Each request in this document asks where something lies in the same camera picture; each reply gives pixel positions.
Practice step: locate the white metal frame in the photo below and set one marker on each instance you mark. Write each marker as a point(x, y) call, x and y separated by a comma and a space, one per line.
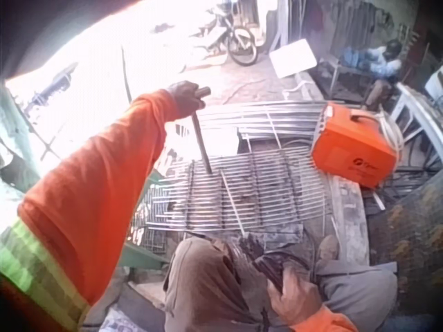
point(415, 114)

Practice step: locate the green metal stand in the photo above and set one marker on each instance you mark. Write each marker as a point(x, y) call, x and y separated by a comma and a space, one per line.
point(149, 252)

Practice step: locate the grey wooden plank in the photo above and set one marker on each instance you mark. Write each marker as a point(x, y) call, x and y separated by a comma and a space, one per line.
point(349, 214)

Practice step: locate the stack of metal frames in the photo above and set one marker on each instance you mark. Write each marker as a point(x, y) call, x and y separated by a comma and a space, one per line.
point(256, 119)

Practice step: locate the printed white sack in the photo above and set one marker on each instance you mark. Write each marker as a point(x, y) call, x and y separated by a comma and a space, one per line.
point(117, 321)

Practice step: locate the person's right fingers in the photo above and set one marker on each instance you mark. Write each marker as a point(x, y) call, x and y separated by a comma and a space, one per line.
point(278, 283)

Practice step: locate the black welding electrode holder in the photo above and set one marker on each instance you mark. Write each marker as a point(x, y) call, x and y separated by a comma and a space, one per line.
point(266, 269)

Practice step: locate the thin welding electrode rod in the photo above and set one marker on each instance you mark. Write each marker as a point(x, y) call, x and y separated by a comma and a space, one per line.
point(235, 204)

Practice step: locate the thin metal rod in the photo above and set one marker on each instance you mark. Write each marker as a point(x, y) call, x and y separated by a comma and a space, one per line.
point(126, 76)

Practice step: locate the person's legs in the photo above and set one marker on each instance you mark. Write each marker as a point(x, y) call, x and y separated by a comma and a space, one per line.
point(207, 280)

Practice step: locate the white plastic chair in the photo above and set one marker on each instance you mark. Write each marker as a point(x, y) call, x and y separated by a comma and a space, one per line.
point(293, 58)

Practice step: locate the orange welding machine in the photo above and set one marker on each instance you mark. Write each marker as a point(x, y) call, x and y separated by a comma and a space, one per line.
point(349, 148)

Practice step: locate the dark metal chipping hammer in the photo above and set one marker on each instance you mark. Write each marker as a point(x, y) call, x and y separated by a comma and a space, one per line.
point(201, 138)

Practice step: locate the metal bench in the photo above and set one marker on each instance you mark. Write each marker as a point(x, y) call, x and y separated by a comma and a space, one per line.
point(341, 69)

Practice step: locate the bicycle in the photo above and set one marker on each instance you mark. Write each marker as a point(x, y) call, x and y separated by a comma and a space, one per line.
point(239, 41)

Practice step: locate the person's right hand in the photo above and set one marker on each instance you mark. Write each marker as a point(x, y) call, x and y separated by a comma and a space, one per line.
point(294, 297)

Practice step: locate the person's left hand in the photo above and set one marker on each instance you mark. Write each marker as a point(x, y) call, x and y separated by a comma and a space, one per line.
point(183, 95)

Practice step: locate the person's left fingers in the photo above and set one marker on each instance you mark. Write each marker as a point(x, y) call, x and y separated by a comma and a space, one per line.
point(194, 98)

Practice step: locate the steel bar grill panel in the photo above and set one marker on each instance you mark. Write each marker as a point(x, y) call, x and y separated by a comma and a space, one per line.
point(256, 193)

